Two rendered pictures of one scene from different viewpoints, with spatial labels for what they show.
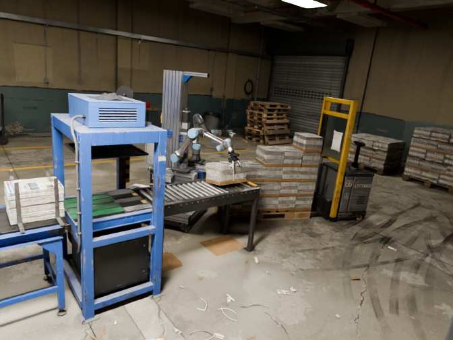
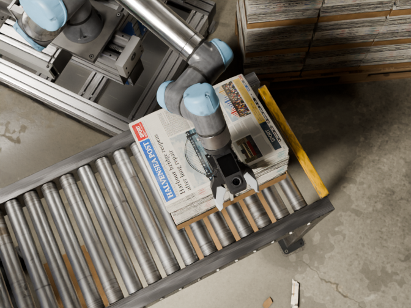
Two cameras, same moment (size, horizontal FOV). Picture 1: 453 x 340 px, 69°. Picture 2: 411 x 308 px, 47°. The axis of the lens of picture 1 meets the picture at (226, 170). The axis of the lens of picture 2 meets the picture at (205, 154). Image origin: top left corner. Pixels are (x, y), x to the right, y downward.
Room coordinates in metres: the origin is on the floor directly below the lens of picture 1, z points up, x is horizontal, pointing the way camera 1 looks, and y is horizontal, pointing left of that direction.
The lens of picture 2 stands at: (3.30, -0.13, 2.30)
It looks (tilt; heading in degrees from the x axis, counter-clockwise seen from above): 72 degrees down; 19
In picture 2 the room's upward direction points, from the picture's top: 7 degrees counter-clockwise
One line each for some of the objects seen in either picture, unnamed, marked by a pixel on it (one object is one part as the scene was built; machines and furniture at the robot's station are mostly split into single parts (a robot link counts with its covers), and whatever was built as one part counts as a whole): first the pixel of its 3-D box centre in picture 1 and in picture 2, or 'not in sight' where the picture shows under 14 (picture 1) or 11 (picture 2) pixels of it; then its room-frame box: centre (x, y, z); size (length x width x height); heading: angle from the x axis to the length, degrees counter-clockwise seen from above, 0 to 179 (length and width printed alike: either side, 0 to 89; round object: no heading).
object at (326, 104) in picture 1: (318, 150); not in sight; (5.39, -1.49, 0.97); 0.09 x 0.09 x 1.75; 18
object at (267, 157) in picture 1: (269, 156); not in sight; (4.77, -0.61, 0.95); 0.38 x 0.29 x 0.23; 18
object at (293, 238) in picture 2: (252, 224); (300, 228); (3.67, -0.38, 0.34); 0.06 x 0.06 x 0.68; 39
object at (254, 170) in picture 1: (257, 189); (366, 5); (4.73, -0.49, 0.42); 1.17 x 0.39 x 0.83; 108
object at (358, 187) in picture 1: (343, 189); not in sight; (5.19, -1.94, 0.40); 0.69 x 0.55 x 0.80; 18
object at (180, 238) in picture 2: (213, 188); (163, 201); (3.57, 0.13, 0.77); 0.47 x 0.05 x 0.05; 39
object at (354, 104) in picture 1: (342, 161); not in sight; (4.77, -1.69, 0.97); 0.09 x 0.09 x 1.75; 18
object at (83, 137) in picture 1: (86, 231); not in sight; (2.28, 1.02, 0.77); 0.09 x 0.09 x 1.55; 39
